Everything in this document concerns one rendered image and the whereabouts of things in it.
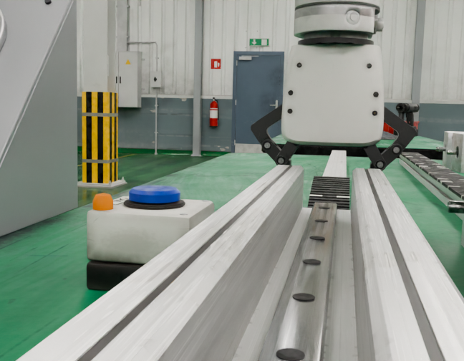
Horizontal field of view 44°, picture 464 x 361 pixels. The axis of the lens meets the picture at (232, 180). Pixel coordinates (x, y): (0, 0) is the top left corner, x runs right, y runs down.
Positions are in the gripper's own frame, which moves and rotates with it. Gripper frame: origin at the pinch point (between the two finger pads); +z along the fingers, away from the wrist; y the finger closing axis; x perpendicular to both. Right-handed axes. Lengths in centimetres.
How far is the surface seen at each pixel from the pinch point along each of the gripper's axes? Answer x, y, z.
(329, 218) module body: 16.9, -0.5, -0.5
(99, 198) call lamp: 20.9, 16.0, -1.7
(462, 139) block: -87, -29, -3
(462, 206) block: 2.0, -12.8, 0.3
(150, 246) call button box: 21.2, 12.0, 1.5
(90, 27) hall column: -571, 287, -99
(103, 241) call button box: 21.2, 15.6, 1.3
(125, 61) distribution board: -1055, 434, -103
